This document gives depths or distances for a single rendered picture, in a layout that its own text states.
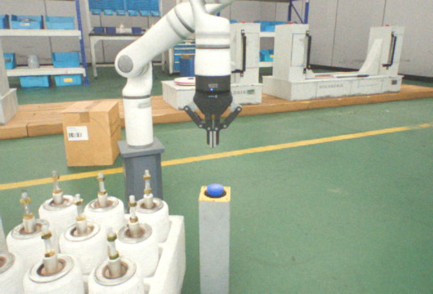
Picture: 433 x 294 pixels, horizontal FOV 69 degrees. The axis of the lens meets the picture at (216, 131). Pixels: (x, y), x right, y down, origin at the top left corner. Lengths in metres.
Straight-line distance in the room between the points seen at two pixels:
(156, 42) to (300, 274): 0.81
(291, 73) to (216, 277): 2.60
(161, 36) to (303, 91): 2.40
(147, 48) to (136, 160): 0.37
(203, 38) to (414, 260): 0.94
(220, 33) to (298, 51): 2.62
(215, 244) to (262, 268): 0.29
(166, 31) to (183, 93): 1.72
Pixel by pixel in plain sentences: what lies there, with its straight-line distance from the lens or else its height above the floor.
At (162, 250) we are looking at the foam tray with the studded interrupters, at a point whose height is 0.17.
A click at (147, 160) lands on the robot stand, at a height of 0.26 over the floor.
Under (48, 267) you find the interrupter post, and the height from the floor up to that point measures 0.26.
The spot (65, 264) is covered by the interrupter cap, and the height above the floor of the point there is 0.25.
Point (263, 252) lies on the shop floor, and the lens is 1.10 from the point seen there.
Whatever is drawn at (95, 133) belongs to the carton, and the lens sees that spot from 1.78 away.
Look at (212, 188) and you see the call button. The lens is 0.73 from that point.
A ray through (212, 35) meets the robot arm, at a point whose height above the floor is 0.67.
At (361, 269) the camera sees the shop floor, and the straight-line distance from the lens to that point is 1.11.
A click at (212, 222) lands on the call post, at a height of 0.26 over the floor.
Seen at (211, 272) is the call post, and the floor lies 0.12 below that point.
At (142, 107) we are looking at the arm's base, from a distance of 1.07.
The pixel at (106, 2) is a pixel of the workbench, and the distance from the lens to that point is 6.55.
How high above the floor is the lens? 0.66
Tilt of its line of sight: 16 degrees down
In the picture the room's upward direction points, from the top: straight up
